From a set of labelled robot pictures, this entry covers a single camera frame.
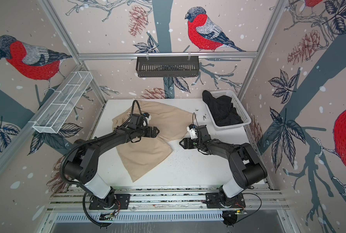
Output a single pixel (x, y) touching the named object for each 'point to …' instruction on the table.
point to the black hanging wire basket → (167, 66)
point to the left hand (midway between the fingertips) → (153, 130)
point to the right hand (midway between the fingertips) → (183, 143)
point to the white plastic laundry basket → (241, 110)
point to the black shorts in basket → (223, 111)
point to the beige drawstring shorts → (139, 157)
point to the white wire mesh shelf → (61, 105)
